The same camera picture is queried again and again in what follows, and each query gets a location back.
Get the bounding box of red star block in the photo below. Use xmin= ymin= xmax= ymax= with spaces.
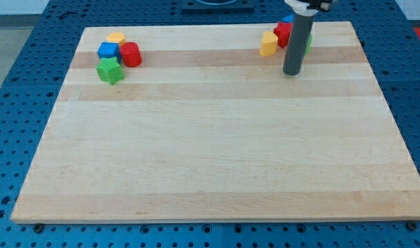
xmin=273 ymin=21 xmax=292 ymax=48

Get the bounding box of wooden board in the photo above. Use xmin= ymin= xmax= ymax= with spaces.
xmin=11 ymin=21 xmax=420 ymax=224

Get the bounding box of green circle block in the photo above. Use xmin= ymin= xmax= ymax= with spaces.
xmin=304 ymin=34 xmax=313 ymax=55

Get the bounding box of red cylinder block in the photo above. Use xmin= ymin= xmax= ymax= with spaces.
xmin=120 ymin=42 xmax=143 ymax=68

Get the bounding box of blue block behind rod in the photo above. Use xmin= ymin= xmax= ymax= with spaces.
xmin=281 ymin=14 xmax=295 ymax=23

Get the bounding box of yellow heart block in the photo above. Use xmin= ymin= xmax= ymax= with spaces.
xmin=260 ymin=31 xmax=278 ymax=56

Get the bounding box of white rod mount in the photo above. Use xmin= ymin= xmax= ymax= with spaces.
xmin=284 ymin=0 xmax=338 ymax=17

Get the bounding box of blue cube block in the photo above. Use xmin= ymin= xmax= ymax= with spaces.
xmin=97 ymin=42 xmax=122 ymax=63

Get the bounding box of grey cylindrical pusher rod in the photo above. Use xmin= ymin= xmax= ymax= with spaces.
xmin=282 ymin=14 xmax=315 ymax=76

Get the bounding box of green star block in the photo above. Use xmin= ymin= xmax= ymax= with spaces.
xmin=96 ymin=56 xmax=125 ymax=85

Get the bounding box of yellow pentagon block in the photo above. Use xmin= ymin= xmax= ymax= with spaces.
xmin=106 ymin=32 xmax=126 ymax=46

